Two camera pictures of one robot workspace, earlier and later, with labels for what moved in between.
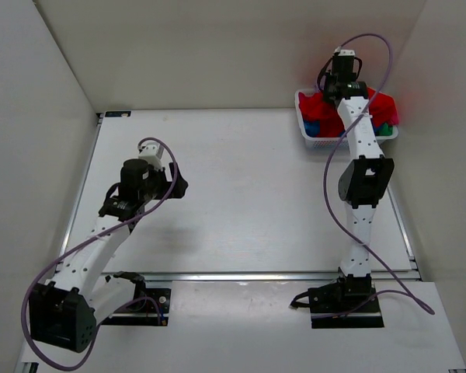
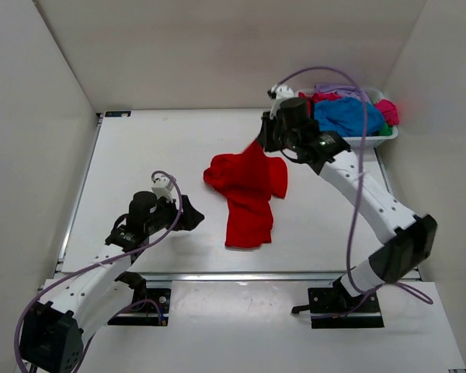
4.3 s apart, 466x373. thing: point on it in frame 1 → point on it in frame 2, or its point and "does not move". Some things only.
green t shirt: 386,130 does not move
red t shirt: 314,107 → 249,179
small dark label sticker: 117,113 does not move
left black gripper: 180,185 → 191,217
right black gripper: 326,81 → 268,123
